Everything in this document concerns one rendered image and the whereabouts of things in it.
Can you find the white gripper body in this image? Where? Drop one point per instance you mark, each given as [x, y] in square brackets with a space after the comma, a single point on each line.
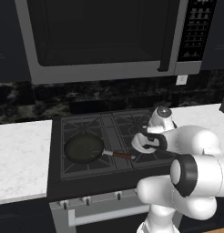
[139, 145]

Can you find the dark base cupboard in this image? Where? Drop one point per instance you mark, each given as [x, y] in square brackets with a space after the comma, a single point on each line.
[22, 217]
[205, 223]

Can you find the white wall outlet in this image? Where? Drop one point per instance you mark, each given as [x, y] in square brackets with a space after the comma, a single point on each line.
[181, 80]

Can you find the stainless steel microwave oven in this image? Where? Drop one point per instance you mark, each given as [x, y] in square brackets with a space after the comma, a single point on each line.
[101, 69]

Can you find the dark stove knob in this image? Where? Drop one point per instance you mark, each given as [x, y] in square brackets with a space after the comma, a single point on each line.
[119, 196]
[86, 200]
[65, 205]

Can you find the black gas hob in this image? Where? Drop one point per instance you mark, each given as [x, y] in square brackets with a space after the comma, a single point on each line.
[114, 145]

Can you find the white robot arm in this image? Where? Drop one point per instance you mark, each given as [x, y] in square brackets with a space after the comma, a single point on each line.
[195, 170]

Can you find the dark wall cupboard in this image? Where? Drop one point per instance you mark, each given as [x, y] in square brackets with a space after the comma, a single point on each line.
[10, 39]
[215, 45]

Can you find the stainless steel oven front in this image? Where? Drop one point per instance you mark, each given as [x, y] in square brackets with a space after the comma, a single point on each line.
[95, 209]

